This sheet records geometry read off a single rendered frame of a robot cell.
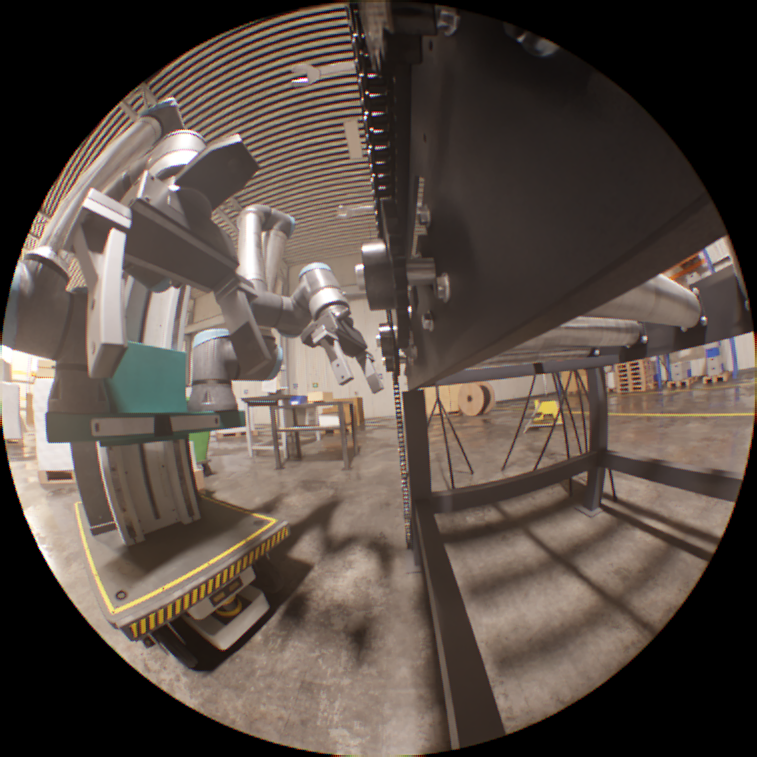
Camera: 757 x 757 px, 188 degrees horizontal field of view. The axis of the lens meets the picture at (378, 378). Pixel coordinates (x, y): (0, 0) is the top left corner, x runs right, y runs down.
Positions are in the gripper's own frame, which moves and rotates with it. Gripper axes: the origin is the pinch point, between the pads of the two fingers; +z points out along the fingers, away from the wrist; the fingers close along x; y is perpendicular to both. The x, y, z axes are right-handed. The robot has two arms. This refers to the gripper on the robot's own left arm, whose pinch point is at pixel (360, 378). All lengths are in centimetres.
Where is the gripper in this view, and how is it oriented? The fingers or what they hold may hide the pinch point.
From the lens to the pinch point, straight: 45.3
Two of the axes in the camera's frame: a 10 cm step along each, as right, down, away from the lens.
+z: 4.1, 8.5, -3.4
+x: 4.0, 1.7, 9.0
